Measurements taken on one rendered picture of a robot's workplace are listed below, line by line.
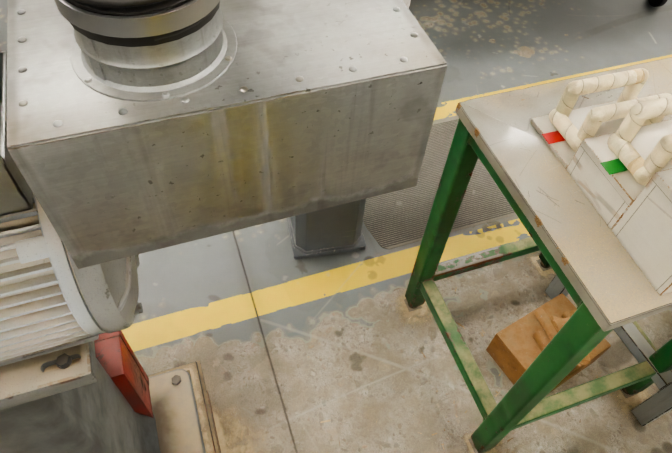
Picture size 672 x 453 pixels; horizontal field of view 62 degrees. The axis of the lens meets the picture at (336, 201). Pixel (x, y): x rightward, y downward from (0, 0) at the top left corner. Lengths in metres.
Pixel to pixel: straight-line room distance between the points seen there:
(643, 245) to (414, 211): 1.27
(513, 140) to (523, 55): 1.91
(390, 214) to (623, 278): 1.26
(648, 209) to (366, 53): 0.77
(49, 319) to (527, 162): 0.95
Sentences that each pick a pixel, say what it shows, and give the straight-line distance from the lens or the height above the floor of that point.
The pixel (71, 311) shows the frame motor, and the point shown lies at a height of 1.27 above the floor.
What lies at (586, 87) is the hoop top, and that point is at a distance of 1.29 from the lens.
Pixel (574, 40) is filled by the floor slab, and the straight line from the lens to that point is 3.40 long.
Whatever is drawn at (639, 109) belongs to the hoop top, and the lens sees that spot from 1.15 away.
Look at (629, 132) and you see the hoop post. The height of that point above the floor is 1.08.
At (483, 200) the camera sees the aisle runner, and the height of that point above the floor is 0.01.
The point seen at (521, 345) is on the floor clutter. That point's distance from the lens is 1.94.
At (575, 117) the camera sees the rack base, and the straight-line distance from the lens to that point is 1.38.
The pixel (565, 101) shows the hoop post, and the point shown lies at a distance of 1.29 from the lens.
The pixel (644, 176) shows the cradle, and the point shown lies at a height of 1.05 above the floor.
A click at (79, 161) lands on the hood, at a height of 1.50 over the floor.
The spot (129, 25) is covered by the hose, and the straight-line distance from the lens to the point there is 0.37.
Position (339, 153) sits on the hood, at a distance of 0.45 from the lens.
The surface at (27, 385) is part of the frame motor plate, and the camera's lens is 0.78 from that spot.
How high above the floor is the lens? 1.79
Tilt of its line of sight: 52 degrees down
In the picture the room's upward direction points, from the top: 5 degrees clockwise
